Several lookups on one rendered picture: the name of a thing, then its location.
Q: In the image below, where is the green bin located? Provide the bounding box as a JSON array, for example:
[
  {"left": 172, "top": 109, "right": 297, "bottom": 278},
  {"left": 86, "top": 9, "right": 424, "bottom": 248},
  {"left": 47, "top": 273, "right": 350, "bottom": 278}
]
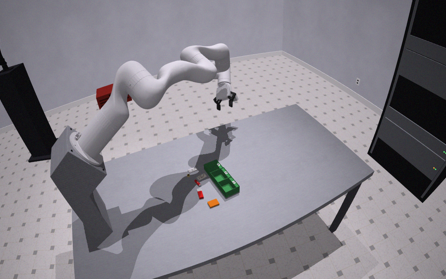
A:
[{"left": 204, "top": 160, "right": 240, "bottom": 198}]

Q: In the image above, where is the orange rectangular block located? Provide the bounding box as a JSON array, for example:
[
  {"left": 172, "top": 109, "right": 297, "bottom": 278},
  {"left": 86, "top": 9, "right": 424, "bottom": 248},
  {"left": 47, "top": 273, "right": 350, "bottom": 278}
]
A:
[{"left": 208, "top": 199, "right": 219, "bottom": 208}]

